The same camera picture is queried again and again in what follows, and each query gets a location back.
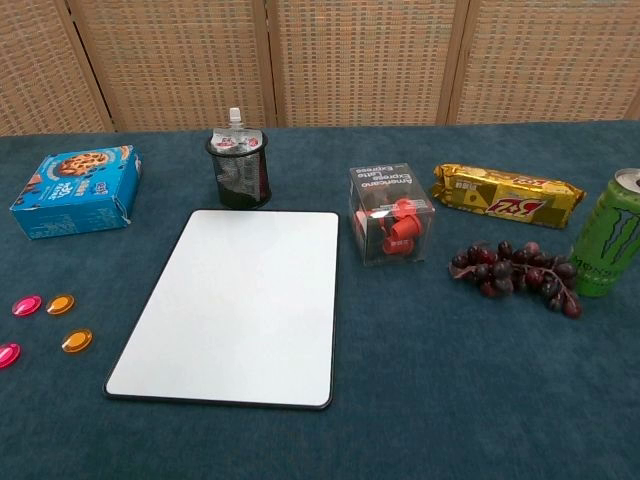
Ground orange disc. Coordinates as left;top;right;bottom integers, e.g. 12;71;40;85
61;328;95;354
45;294;76;317

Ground pink disc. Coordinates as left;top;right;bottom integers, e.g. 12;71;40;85
0;342;22;370
11;295;43;317

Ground white magnetic board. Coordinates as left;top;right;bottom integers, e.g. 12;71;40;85
103;209;341;412

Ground black mesh pen cup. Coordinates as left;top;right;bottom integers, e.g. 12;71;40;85
204;130;271;210

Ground silver spout pouch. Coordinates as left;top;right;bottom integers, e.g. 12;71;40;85
211;107;264;151

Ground dark red grape bunch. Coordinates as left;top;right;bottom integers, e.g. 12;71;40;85
449;240;584;320

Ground woven folding screen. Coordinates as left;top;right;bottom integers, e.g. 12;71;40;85
0;0;640;136

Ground gold biscuit pack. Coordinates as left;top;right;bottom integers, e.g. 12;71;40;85
431;163;587;231

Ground blue felt table cover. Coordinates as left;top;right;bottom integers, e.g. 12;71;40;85
0;122;640;480

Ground blue cookie box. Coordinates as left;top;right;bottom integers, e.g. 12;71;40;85
9;144;144;242

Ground green energy drink can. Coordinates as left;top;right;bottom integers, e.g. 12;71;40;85
568;168;640;299

